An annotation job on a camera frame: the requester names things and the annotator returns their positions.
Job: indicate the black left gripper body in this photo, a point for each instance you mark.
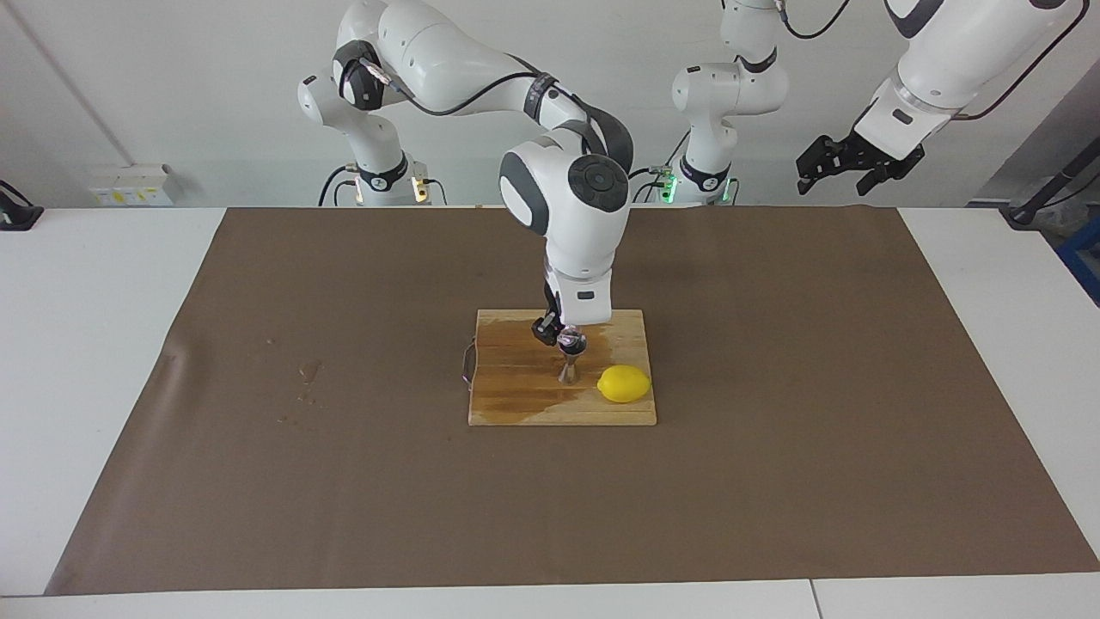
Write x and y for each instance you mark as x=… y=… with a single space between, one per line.
x=881 y=155

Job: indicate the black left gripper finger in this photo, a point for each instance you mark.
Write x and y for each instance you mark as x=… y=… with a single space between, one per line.
x=885 y=176
x=821 y=159

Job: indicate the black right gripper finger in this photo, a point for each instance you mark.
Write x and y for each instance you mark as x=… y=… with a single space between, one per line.
x=547 y=332

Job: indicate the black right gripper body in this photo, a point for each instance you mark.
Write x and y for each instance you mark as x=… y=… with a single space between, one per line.
x=553 y=309

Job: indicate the small clear glass cup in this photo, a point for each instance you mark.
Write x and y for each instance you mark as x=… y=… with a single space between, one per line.
x=569 y=337

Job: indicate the steel double jigger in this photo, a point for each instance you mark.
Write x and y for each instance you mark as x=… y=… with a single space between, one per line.
x=569 y=373

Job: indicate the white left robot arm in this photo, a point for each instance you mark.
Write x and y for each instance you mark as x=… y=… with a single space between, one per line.
x=945 y=60

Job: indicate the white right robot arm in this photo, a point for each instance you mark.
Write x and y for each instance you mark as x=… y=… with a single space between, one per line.
x=567 y=232

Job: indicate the wooden cutting board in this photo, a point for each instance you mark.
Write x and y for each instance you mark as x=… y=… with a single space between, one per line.
x=516 y=395

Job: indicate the yellow lemon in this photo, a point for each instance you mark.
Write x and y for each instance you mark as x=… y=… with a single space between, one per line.
x=624 y=384

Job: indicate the black stand pole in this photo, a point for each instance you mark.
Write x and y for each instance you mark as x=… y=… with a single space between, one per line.
x=1061 y=176

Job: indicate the blue crate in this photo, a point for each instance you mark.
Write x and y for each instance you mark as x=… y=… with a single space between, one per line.
x=1084 y=258

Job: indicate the brown paper table mat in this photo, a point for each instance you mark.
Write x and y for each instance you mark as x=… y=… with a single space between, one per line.
x=344 y=499

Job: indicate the white wall socket box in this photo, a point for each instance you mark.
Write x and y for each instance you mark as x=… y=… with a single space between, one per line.
x=129 y=185

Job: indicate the black clamp mount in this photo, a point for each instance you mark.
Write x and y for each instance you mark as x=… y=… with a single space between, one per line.
x=17 y=217

